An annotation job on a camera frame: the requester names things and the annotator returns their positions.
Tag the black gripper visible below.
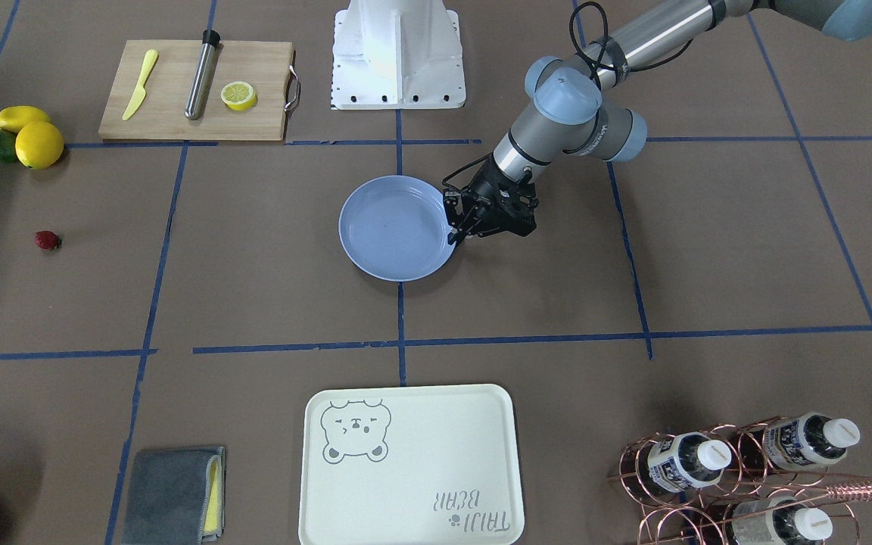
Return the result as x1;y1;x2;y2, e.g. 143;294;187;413
442;155;539;246

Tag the blue plate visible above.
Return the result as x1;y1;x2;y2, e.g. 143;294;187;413
337;175;456;282

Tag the red strawberry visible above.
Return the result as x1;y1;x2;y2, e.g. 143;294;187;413
34;230;63;252

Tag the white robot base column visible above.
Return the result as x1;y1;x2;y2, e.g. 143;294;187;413
330;1;467;111

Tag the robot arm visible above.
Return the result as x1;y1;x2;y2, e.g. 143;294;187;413
442;1;872;246

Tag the cream bear tray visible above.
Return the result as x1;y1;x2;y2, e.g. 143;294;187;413
298;384;525;544

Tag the lemon half slice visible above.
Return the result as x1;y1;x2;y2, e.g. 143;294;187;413
220;82;257;111

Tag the steel cylinder black cap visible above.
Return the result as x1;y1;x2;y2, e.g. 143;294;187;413
184;29;221;120

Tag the dark drink bottle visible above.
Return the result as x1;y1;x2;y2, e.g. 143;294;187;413
726;496;834;544
643;432;733;494
761;412;861;472

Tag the wooden cutting board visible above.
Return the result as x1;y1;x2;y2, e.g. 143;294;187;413
98;39;296;142

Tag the yellow plastic knife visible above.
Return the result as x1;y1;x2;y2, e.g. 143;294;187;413
121;49;159;121

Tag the dark drink bottle back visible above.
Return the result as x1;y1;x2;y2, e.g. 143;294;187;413
761;412;861;472

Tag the grey yellow cloth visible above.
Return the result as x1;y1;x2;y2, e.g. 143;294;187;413
120;445;227;544

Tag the round yellow lemon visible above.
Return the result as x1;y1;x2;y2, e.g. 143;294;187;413
15;121;65;170

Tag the dark drink bottle front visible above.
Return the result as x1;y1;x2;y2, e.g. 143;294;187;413
726;496;834;544

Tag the oval yellow lemon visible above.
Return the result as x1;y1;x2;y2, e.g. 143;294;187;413
0;104;51;134

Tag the copper wire bottle rack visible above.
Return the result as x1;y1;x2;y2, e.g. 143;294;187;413
608;416;872;544

